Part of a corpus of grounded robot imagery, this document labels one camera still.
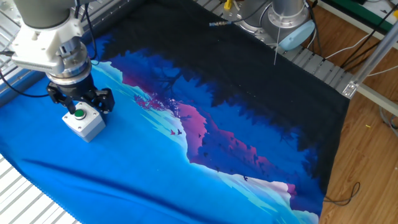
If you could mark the silver corner bracket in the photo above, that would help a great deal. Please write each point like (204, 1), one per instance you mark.
(349, 90)

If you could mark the aluminium mounting plate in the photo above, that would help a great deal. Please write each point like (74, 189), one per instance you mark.
(6, 7)

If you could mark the green mat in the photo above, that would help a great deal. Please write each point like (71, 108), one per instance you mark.
(348, 6)

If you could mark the blue mountain print tablecloth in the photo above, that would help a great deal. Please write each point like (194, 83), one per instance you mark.
(124, 174)

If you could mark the aluminium frame crossbeam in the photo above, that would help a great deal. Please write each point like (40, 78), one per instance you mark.
(379, 99)

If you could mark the silver wrist flange coupling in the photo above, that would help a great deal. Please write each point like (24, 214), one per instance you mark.
(74, 67)

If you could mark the white zip tie tail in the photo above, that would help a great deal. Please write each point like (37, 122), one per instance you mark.
(276, 46)

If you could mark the aluminium frame post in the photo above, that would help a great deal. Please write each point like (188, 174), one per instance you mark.
(373, 59)

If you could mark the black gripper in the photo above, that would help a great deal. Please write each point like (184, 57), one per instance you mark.
(77, 90)

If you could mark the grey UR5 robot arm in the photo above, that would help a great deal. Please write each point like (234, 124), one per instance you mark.
(43, 12)

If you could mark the grey green-button switch box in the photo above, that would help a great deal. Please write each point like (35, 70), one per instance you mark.
(87, 127)

